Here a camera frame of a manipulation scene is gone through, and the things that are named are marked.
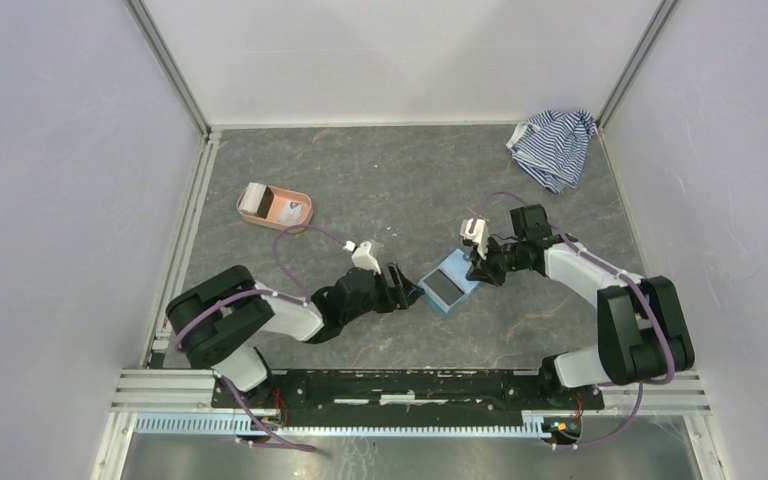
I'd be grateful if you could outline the aluminium frame rail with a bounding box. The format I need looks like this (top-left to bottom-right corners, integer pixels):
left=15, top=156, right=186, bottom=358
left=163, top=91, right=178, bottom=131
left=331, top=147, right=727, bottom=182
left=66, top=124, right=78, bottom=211
left=92, top=369, right=726, bottom=479

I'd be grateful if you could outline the blue striped cloth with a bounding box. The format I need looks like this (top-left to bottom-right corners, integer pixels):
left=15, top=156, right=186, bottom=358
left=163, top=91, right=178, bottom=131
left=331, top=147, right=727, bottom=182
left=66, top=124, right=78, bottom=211
left=505, top=110, right=597, bottom=194

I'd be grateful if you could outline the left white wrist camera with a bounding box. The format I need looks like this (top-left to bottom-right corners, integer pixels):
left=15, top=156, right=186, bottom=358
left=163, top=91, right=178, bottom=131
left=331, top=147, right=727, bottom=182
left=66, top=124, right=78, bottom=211
left=343, top=240, right=383, bottom=274

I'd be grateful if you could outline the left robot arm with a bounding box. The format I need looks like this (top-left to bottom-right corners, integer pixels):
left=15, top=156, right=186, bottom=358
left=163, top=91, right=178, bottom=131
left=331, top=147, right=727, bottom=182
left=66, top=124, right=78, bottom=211
left=165, top=262, right=423, bottom=408

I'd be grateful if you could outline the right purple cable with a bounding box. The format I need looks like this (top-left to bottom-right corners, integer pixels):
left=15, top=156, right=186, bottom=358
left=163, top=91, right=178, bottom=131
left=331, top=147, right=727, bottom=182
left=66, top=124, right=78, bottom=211
left=473, top=192, right=677, bottom=450

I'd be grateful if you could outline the teal card holder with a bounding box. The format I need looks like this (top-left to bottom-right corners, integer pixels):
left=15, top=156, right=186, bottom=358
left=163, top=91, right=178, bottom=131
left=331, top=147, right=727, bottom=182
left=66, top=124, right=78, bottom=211
left=418, top=249, right=481, bottom=317

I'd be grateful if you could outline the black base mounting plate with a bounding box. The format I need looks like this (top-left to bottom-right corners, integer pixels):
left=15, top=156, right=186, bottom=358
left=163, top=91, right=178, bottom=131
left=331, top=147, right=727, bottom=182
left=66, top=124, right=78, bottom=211
left=243, top=369, right=605, bottom=427

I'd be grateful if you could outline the stack of credit cards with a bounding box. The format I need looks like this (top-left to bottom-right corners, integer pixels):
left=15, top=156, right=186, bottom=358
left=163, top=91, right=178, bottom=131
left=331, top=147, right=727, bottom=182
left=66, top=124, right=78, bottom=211
left=238, top=182, right=274, bottom=218

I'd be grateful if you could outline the pink oval tray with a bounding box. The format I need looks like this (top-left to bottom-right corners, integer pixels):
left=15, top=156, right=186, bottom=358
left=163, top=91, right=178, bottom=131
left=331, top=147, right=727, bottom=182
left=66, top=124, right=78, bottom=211
left=236, top=182, right=314, bottom=230

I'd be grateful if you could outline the purple cable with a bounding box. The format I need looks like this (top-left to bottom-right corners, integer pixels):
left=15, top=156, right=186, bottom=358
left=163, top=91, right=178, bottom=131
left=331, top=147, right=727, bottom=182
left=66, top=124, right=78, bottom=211
left=171, top=224, right=352, bottom=453
left=473, top=192, right=677, bottom=450

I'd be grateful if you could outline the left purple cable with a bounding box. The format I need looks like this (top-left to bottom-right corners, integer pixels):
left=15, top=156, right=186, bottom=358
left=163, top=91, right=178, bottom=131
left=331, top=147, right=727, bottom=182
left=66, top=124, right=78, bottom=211
left=171, top=224, right=352, bottom=453

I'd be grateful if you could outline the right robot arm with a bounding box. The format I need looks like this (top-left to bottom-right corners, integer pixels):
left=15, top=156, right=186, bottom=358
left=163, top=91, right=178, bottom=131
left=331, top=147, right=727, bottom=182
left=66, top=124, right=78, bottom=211
left=460, top=205, right=695, bottom=408

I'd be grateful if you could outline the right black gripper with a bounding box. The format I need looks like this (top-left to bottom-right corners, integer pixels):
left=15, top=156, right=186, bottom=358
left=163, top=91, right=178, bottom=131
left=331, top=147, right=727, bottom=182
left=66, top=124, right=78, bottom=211
left=465, top=234, right=526, bottom=287

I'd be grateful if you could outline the white VIP card in tray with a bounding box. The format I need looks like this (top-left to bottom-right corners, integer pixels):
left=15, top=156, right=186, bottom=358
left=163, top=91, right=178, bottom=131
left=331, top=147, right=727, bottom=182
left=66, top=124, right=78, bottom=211
left=278, top=201, right=308, bottom=226

